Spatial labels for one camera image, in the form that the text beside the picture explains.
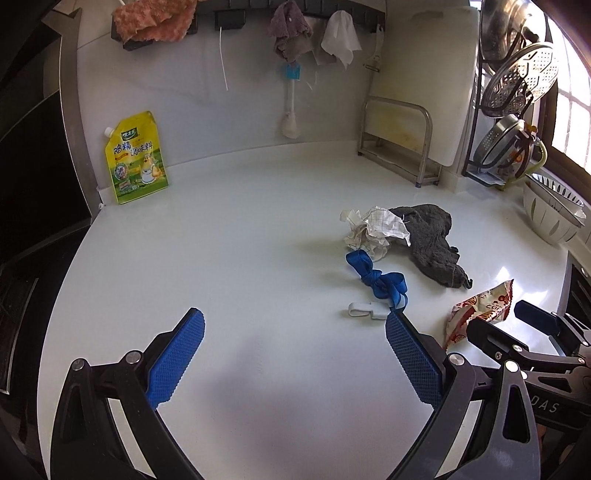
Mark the perforated steel steamer plate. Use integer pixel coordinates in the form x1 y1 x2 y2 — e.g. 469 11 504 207
482 44 559 118

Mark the white cutting board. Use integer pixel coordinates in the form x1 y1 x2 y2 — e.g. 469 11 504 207
372 6 481 167

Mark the orange hanging cloth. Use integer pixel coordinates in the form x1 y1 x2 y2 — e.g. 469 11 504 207
112 0 198 44

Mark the white paper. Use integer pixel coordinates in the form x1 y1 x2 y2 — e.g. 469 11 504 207
341 208 389 260

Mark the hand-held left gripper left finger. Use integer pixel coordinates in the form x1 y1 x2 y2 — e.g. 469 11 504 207
50 307 206 480

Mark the pale green kitchen utensil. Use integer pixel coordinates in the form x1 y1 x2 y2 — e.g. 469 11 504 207
501 131 549 189

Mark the grey hanging cloth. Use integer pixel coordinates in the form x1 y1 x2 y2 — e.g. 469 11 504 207
267 1 315 64

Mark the red white snack wrapper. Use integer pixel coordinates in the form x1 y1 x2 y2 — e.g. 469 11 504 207
444 280 515 350

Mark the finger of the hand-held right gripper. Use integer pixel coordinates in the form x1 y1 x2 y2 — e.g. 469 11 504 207
514 300 591 348
466 318 579 371

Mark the white plastic strip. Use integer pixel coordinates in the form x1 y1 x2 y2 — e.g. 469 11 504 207
219 27 230 91

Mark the white plastic hook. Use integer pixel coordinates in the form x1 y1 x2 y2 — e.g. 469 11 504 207
348 301 391 320

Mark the kitchen sink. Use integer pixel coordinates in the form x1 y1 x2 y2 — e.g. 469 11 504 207
566 258 591 319

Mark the steel cutting board rack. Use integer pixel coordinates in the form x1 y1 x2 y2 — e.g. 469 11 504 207
358 96 441 188

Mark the steel pot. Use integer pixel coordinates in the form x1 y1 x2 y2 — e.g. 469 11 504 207
480 0 548 63

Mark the window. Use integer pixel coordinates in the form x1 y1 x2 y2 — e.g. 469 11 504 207
545 14 591 171

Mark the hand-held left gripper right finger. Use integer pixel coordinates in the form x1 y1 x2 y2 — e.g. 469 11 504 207
385 310 541 480

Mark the white hanging cloth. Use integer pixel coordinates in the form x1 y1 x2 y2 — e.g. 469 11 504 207
321 10 363 70

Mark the black wire dish rack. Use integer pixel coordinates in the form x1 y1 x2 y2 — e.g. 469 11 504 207
462 0 555 188

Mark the dark grey rag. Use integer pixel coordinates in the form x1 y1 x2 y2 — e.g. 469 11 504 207
389 203 474 290

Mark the blue knotted strap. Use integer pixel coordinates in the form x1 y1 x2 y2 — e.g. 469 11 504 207
346 250 408 311

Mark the white patterned colander bowl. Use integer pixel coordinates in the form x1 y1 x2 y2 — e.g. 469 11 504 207
523 173 587 246

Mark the white bottle brush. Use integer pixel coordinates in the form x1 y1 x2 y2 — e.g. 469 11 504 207
283 62 303 138

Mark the yellow seasoning pouch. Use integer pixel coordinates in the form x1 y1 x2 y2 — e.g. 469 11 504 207
102 110 169 205

